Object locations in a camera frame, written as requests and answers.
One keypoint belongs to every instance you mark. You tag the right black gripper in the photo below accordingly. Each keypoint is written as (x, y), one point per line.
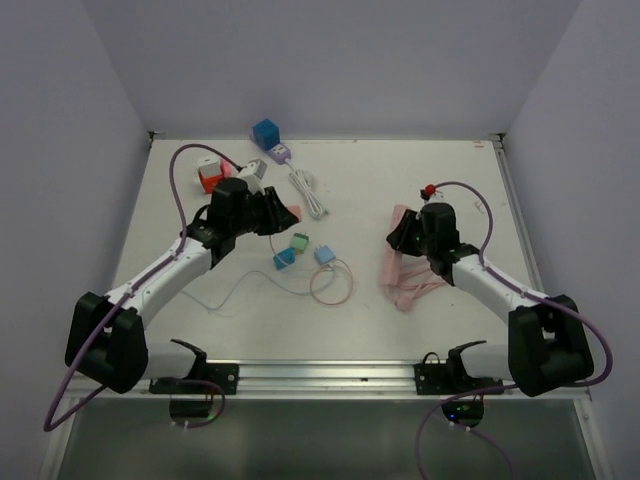
(400, 237)

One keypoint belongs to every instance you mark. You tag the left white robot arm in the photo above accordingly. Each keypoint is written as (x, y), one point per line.
(107, 340)

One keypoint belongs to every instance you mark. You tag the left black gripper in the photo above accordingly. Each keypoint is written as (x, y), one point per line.
(277, 214)

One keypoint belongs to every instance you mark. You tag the blue cube socket adapter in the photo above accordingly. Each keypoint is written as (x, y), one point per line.
(266, 134)

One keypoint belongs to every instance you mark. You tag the blue plug adapter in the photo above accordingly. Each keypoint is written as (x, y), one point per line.
(284, 258)

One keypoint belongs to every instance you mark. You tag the aluminium mounting rail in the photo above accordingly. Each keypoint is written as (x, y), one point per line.
(328, 420)

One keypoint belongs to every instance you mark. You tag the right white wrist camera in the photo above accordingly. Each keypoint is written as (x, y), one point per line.
(431, 193)

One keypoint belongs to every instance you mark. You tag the orange cube socket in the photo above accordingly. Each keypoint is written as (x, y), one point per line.
(208, 184)

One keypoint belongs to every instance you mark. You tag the light blue usb charger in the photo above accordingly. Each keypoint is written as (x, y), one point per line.
(324, 255)

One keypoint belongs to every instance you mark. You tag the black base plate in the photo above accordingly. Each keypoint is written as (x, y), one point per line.
(224, 375)
(447, 377)

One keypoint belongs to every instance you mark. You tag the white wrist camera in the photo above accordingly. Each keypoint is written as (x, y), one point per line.
(431, 193)
(252, 174)

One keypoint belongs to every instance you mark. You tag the green usb charger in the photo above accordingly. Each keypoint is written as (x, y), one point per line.
(299, 242)

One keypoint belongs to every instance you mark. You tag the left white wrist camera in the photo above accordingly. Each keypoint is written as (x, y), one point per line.
(252, 174)

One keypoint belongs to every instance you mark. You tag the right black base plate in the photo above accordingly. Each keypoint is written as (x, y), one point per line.
(447, 377)

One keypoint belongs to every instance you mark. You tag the salmon pink plug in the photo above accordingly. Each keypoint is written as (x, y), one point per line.
(296, 211)

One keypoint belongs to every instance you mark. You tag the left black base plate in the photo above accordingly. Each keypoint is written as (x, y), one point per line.
(224, 375)

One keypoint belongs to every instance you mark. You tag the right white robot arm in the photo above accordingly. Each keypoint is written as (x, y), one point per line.
(546, 346)

